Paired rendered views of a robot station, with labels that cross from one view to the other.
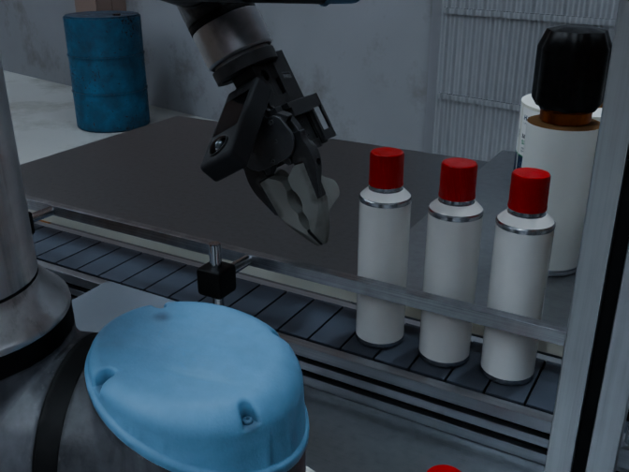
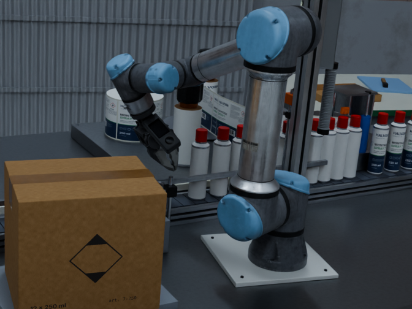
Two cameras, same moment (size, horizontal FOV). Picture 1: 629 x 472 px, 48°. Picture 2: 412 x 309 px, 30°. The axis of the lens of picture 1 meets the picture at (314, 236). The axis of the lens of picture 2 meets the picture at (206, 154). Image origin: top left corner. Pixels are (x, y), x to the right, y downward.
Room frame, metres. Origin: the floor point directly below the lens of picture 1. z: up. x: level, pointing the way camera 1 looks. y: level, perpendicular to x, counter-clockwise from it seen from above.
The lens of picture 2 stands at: (-0.36, 1.72, 1.70)
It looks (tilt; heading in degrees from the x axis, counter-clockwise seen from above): 18 degrees down; 299
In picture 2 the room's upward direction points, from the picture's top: 5 degrees clockwise
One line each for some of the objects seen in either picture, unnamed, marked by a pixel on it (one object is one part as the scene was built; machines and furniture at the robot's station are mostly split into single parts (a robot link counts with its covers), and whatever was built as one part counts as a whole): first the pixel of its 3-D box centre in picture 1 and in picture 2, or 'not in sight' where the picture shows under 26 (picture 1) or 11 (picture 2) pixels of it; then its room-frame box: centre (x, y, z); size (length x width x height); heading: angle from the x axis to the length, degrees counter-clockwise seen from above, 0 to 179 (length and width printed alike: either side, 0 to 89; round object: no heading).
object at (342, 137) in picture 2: not in sight; (338, 148); (0.40, -0.51, 0.98); 0.05 x 0.05 x 0.20
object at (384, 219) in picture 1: (383, 248); (198, 164); (0.66, -0.07, 0.98); 0.05 x 0.05 x 0.20
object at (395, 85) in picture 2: not in sight; (385, 84); (0.82, -2.35, 0.81); 0.32 x 0.24 x 0.01; 124
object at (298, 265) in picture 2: not in sight; (279, 240); (0.33, 0.06, 0.89); 0.15 x 0.15 x 0.10
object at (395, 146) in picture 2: not in sight; (395, 141); (0.28, -0.72, 0.98); 0.05 x 0.05 x 0.20
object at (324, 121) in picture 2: not in sight; (327, 98); (0.40, -0.32, 1.18); 0.04 x 0.04 x 0.21
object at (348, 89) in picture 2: not in sight; (350, 89); (0.44, -0.65, 1.14); 0.14 x 0.11 x 0.01; 60
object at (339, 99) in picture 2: not in sight; (346, 128); (0.43, -0.65, 1.01); 0.14 x 0.13 x 0.26; 60
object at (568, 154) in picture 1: (560, 152); (187, 118); (0.84, -0.30, 1.03); 0.09 x 0.09 x 0.30
